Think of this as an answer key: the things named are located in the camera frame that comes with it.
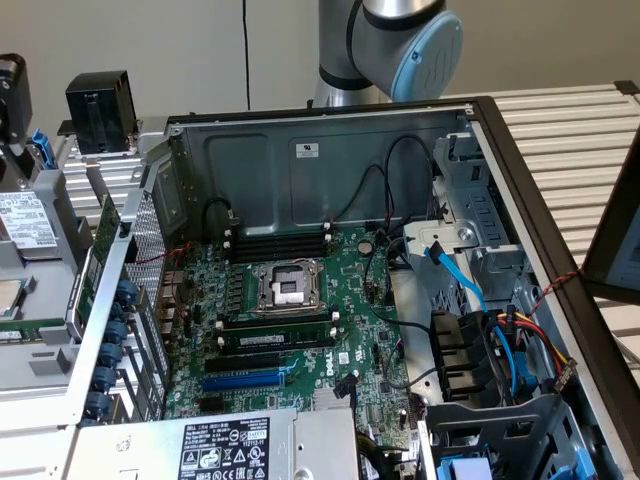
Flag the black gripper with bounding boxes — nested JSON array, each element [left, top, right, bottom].
[[0, 53, 34, 147]]

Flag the green gpu black fan shroud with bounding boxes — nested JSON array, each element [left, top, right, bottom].
[[73, 192, 122, 326]]

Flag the blue plastic disk latch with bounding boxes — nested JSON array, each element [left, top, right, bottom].
[[31, 127, 55, 170]]

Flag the bare silver hard disk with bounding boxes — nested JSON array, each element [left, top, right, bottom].
[[0, 144, 39, 194]]

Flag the black plastic cooler box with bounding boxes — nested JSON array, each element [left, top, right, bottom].
[[64, 70, 140, 157]]

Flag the hard disk with white label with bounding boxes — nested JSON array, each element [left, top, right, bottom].
[[0, 191, 60, 261]]

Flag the silver CPU chip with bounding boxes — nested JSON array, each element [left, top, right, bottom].
[[0, 278, 32, 320]]

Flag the green RAM stick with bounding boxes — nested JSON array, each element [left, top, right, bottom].
[[0, 324, 71, 345]]

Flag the silver rear port block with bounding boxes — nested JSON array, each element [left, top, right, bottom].
[[160, 271, 186, 297]]

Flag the open grey PC case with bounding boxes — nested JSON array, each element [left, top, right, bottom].
[[64, 94, 640, 480]]

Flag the black RAM slot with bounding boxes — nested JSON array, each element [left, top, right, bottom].
[[225, 230, 333, 252], [227, 243, 331, 263], [215, 310, 342, 333], [224, 224, 333, 247], [224, 235, 333, 258]]

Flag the metal CPU socket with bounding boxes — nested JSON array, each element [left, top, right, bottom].
[[248, 258, 330, 320]]

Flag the long black expansion slot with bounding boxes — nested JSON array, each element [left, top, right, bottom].
[[203, 352, 282, 375]]

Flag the RAM stick with white label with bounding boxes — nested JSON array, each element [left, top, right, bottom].
[[222, 324, 337, 354]]

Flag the blue expansion slot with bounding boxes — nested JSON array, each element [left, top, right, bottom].
[[201, 370, 287, 395]]

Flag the green Dell motherboard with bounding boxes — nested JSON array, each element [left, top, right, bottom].
[[162, 227, 426, 451]]

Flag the silver chipset heatsink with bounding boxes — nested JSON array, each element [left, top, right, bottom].
[[312, 387, 355, 412]]

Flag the silver power supply unit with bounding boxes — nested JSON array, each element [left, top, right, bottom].
[[64, 407, 362, 480]]

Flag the silver metal disk bay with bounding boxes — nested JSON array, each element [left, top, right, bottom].
[[429, 130, 534, 301]]

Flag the black plastic fan shroud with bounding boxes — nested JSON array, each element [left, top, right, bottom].
[[429, 309, 504, 404]]

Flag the blue disk carrier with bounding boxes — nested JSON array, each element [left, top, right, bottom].
[[435, 455, 495, 480]]

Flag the dark grey disk bay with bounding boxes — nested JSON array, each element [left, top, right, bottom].
[[417, 392, 606, 480]]

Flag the blue plastic tab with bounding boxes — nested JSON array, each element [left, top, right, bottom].
[[573, 446, 604, 480]]

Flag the red black twisted wire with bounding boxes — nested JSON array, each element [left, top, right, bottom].
[[133, 241, 195, 304], [528, 268, 585, 315]]

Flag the short black loop wire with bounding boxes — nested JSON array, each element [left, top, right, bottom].
[[201, 196, 240, 247]]

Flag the thin black hanging cable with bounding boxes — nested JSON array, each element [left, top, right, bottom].
[[242, 0, 252, 110]]

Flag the thin black wire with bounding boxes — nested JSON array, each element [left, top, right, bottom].
[[329, 163, 387, 227]]

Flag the long black red wire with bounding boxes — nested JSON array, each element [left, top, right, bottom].
[[384, 133, 437, 225]]

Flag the black SATA wire with plug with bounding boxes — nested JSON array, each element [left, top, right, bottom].
[[333, 368, 442, 401]]

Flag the black wire across motherboard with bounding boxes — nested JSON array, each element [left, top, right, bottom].
[[363, 234, 436, 332]]

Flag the flat blue SATA wire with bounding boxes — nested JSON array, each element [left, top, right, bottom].
[[422, 239, 490, 315]]

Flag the black yellow cable bundle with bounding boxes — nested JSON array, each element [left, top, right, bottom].
[[357, 432, 406, 480]]

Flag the round blue wire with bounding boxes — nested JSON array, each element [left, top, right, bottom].
[[492, 322, 519, 401]]

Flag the yellow red black power wires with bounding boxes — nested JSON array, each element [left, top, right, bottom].
[[492, 310, 576, 374]]

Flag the black power wire connector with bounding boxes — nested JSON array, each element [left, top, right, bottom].
[[551, 357, 580, 395]]

